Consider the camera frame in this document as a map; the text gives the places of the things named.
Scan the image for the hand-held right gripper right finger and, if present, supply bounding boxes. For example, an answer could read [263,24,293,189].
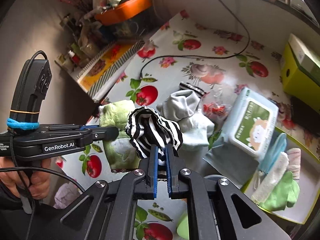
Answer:
[165,144,292,240]

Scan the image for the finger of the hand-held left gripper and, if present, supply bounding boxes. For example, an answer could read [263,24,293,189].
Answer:
[49,124,100,131]
[75,127,119,147]

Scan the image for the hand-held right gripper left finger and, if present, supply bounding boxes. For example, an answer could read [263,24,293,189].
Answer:
[41,145,159,240]

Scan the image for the pale green embossed towel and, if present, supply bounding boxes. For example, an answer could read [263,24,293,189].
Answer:
[98,100,140,173]

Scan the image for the black and white striped sock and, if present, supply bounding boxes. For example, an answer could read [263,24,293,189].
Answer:
[125,106,183,172]
[179,82,206,97]

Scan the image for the plain white sock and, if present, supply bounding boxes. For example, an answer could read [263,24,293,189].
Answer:
[179,110,215,151]

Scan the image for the grey sock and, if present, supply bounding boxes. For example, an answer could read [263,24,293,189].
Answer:
[156,90,202,125]

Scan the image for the clear bag with red contents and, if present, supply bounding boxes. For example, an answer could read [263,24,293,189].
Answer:
[200,85,236,123]

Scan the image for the white towel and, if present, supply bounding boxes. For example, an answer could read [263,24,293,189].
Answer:
[251,152,290,203]

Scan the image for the blue face mask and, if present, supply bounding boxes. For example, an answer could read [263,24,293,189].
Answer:
[255,132,288,180]

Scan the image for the bright green microfibre cloth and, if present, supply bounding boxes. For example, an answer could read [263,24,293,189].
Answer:
[260,171,300,212]

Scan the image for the white sock with thin stripes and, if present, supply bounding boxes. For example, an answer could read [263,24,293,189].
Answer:
[286,147,302,180]

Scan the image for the yellow-green box lid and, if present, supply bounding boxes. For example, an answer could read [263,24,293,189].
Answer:
[240,127,320,225]

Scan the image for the person's left hand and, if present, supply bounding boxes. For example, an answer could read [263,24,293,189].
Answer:
[0,160,50,200]

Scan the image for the blue elastic band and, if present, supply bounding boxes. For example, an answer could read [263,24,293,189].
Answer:
[7,118,40,130]

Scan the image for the pale crumpled cloth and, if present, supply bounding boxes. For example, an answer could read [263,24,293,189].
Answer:
[54,182,84,209]

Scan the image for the yellow printed box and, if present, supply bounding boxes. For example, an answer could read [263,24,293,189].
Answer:
[77,40,146,101]

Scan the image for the heap of packets and bottles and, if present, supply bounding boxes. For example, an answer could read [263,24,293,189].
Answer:
[56,0,150,67]

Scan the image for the wet wipes pack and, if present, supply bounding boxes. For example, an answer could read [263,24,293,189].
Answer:
[202,87,279,188]

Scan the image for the orange plastic tray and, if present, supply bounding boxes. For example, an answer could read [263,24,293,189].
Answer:
[94,0,153,26]

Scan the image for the dried flower branches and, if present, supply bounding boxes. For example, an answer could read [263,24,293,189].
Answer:
[37,0,89,14]

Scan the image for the floral tablecloth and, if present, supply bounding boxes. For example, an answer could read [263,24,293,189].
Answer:
[54,10,320,240]

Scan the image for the black phone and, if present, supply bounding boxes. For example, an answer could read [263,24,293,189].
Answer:
[291,97,320,136]

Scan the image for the yellow-green cardboard box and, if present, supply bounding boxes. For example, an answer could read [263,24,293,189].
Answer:
[280,42,320,101]

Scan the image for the white and green flat box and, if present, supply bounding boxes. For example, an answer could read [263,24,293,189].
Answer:
[287,33,320,80]

